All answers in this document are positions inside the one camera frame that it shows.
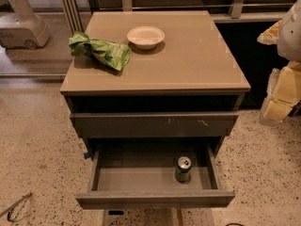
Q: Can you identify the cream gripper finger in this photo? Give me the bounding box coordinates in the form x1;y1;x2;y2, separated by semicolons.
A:
257;21;280;45
259;61;301;126

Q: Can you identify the green soda can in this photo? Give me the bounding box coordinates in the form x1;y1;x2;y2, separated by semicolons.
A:
174;156;192;183

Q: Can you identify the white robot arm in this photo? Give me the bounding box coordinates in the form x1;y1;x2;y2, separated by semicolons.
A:
257;0;301;126

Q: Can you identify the grey drawer cabinet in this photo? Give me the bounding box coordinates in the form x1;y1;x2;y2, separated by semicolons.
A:
59;10;252;226

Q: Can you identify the open grey middle drawer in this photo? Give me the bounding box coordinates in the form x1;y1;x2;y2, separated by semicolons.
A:
76;142;235;210

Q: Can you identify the closed grey top drawer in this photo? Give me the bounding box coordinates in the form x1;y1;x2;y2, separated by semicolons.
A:
71;112;238;138

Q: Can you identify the white paper bowl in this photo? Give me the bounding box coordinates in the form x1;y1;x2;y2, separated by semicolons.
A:
127;26;165;50

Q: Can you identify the green chip bag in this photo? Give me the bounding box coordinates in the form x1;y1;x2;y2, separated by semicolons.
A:
69;31;132;72

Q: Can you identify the blue tape piece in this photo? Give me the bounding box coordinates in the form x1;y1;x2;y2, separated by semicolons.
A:
83;153;90;159

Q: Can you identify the white mobile robot background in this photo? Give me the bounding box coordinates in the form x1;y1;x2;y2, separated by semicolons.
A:
0;0;50;50

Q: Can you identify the metal rod on floor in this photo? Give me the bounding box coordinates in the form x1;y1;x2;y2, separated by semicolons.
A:
0;192;32;218

